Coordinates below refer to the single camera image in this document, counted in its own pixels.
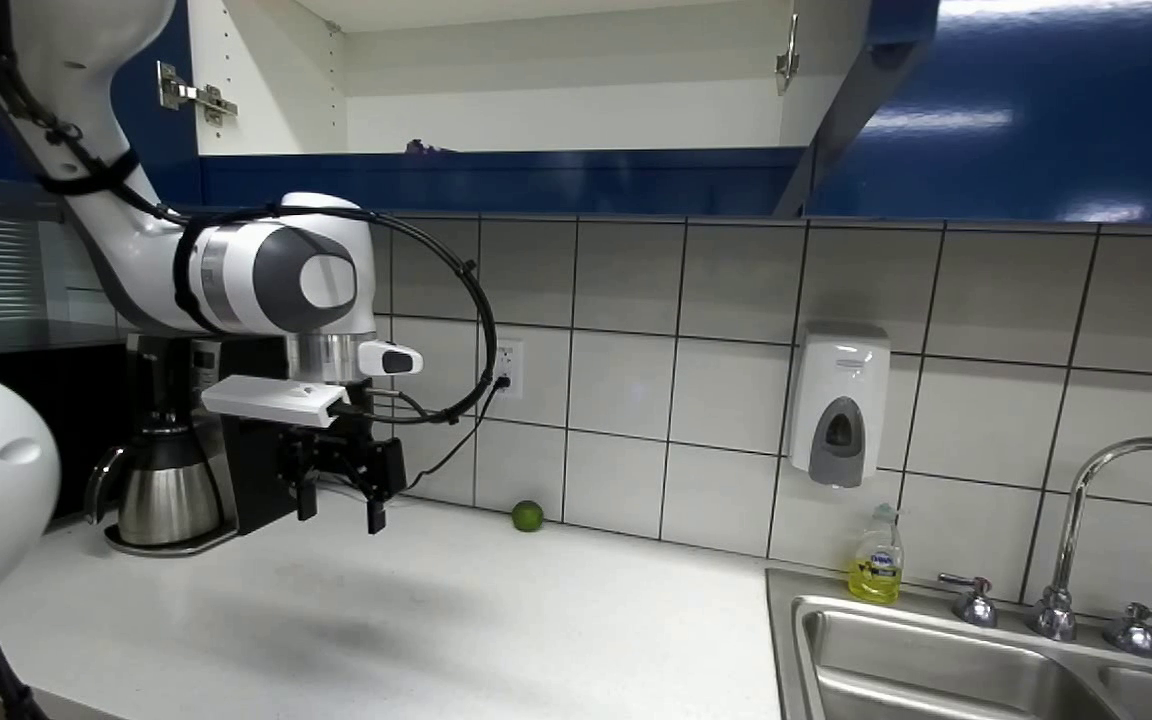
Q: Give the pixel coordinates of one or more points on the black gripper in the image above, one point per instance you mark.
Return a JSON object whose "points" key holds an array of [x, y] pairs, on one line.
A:
{"points": [[348, 463]]}

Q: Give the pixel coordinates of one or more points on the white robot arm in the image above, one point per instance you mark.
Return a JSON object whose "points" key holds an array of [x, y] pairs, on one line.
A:
{"points": [[242, 274]]}

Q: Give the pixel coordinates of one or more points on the blue cabinet door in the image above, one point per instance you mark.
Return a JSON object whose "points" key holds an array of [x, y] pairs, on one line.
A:
{"points": [[858, 94], [149, 133]]}

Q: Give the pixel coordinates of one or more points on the metal cabinet hinge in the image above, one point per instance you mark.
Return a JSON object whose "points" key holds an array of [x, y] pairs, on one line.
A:
{"points": [[786, 54], [197, 97]]}

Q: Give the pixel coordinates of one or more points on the black steel coffee maker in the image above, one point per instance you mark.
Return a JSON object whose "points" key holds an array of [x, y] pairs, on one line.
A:
{"points": [[256, 487]]}

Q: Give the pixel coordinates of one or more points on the steel coffee carafe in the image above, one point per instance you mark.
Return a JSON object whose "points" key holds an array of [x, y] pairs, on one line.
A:
{"points": [[160, 494]]}

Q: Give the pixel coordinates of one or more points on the green lime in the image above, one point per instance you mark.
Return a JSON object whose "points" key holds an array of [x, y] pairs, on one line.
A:
{"points": [[531, 512]]}

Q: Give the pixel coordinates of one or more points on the white outlet with plug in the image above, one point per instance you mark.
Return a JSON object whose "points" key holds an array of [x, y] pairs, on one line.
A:
{"points": [[508, 366]]}

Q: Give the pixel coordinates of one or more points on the yellow dish soap bottle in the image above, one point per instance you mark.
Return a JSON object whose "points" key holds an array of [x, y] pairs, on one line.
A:
{"points": [[874, 570]]}

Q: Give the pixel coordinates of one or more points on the stainless steel sink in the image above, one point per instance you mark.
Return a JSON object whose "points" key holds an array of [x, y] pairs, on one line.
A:
{"points": [[938, 667]]}

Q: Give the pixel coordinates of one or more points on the chrome sink faucet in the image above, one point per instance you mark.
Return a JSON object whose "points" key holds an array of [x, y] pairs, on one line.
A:
{"points": [[1070, 535]]}

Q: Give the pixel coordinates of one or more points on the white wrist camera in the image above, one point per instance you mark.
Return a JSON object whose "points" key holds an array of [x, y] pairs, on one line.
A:
{"points": [[277, 401]]}

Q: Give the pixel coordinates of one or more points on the white open wall cabinet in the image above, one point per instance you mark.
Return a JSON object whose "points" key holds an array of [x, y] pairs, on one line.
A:
{"points": [[579, 94]]}

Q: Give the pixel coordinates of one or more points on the white wall soap dispenser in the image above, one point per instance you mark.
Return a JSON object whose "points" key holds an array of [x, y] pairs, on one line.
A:
{"points": [[843, 401]]}

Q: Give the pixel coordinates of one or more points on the closed blue wall cabinet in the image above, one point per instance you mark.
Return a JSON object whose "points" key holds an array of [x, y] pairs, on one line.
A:
{"points": [[1030, 123]]}

